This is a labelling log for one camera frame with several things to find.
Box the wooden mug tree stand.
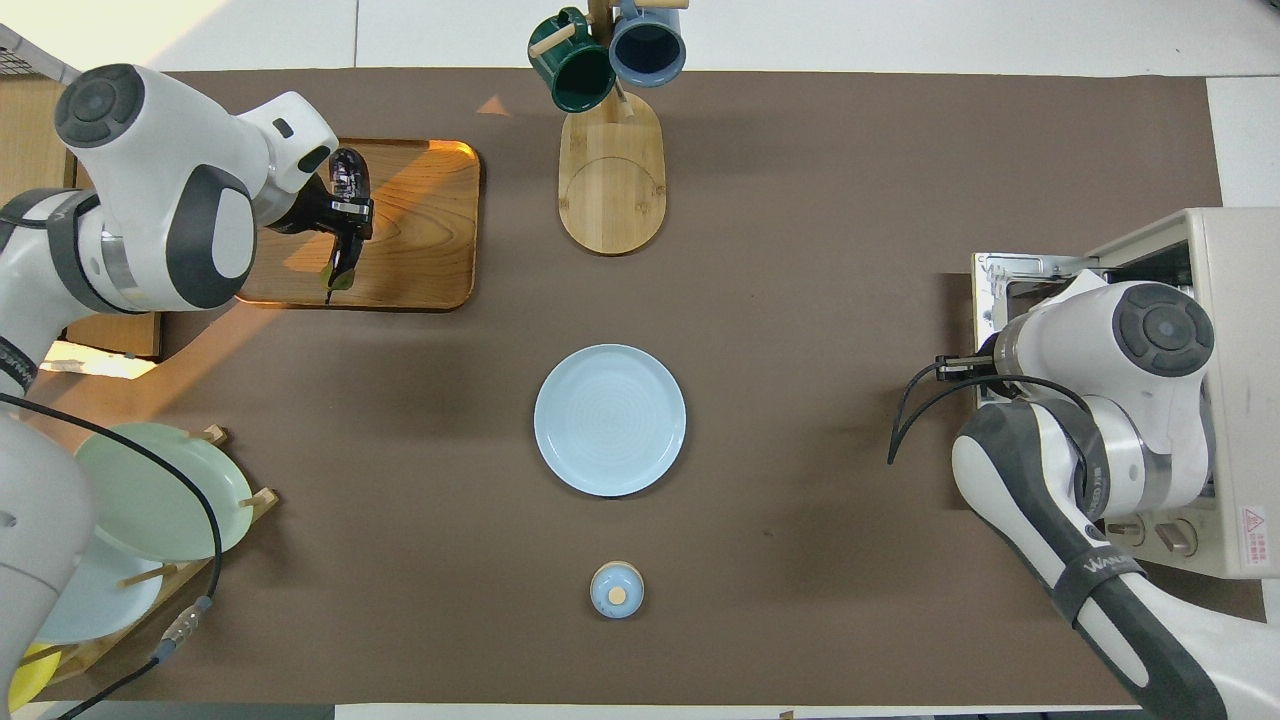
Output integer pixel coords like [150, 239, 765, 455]
[528, 0, 691, 257]

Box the light blue racked plate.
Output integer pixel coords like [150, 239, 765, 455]
[35, 535, 166, 646]

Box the wooden serving tray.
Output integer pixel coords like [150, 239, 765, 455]
[228, 137, 483, 313]

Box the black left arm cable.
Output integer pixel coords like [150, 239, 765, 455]
[0, 393, 223, 720]

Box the pale green plate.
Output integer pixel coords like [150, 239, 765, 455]
[75, 422, 254, 562]

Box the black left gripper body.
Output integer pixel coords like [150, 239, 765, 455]
[268, 183, 343, 239]

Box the yellow plate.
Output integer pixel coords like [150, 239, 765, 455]
[8, 640, 63, 713]

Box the blue mug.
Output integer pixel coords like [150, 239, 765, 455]
[608, 0, 688, 88]

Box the wooden plate rack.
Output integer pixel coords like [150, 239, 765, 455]
[40, 425, 281, 686]

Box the brown table mat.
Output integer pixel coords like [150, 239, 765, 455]
[0, 68, 1271, 706]

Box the dark green mug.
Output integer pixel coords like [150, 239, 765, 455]
[528, 8, 616, 114]

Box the white toaster oven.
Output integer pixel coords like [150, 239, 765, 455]
[970, 207, 1280, 579]

